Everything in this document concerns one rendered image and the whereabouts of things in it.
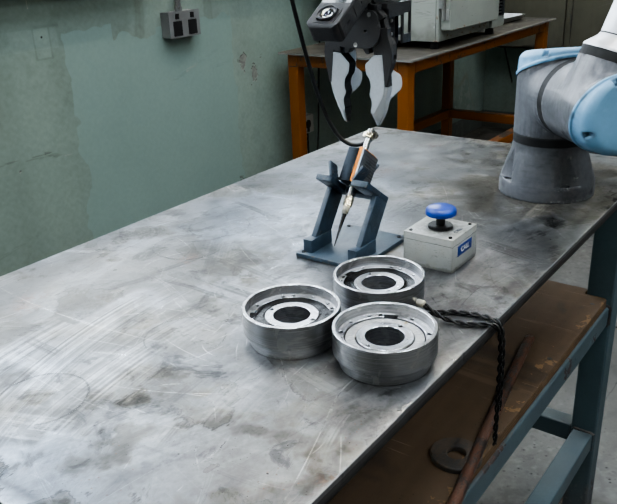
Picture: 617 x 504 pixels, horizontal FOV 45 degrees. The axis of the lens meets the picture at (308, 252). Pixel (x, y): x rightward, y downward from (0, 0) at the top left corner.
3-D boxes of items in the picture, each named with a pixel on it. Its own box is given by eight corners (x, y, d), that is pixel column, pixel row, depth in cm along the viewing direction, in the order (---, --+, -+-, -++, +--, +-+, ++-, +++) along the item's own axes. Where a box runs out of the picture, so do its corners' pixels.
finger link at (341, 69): (367, 114, 103) (377, 48, 98) (344, 123, 98) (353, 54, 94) (349, 108, 104) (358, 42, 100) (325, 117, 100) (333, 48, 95)
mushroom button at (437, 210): (446, 249, 94) (448, 212, 92) (419, 243, 97) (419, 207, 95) (460, 239, 97) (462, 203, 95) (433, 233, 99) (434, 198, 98)
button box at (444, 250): (452, 274, 93) (453, 238, 91) (403, 262, 97) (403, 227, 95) (479, 252, 99) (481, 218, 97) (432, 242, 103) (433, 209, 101)
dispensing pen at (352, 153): (317, 239, 98) (355, 121, 99) (333, 247, 101) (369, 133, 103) (331, 242, 96) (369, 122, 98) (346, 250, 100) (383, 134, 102)
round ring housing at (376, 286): (315, 309, 86) (314, 277, 84) (368, 278, 93) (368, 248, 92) (391, 335, 79) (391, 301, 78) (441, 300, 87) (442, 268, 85)
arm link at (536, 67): (567, 119, 125) (575, 36, 120) (610, 138, 113) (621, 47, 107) (500, 125, 123) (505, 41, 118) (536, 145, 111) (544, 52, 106)
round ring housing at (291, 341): (239, 365, 75) (236, 329, 74) (249, 316, 85) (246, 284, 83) (342, 362, 75) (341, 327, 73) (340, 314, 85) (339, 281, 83)
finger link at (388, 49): (402, 84, 93) (392, 12, 90) (396, 86, 92) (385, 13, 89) (371, 88, 96) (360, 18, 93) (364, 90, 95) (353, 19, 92)
